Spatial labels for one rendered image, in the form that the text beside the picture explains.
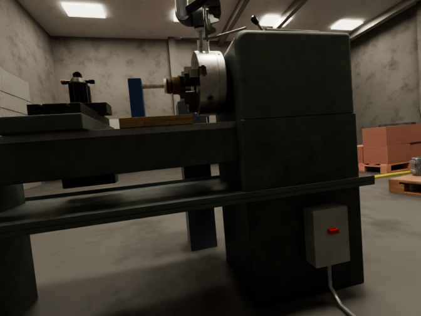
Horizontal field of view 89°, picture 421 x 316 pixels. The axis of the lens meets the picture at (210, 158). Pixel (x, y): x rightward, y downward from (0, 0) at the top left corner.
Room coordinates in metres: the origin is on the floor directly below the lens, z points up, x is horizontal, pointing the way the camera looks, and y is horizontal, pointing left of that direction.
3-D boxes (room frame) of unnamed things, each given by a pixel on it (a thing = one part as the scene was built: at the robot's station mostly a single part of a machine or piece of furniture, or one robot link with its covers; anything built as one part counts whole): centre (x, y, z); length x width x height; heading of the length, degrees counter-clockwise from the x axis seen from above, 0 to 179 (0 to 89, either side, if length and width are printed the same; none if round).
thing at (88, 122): (1.03, 0.66, 0.89); 0.53 x 0.30 x 0.06; 12
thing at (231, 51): (1.24, -0.39, 1.06); 0.59 x 0.48 x 0.39; 102
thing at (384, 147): (4.49, -3.64, 0.42); 1.44 x 1.05 x 0.85; 103
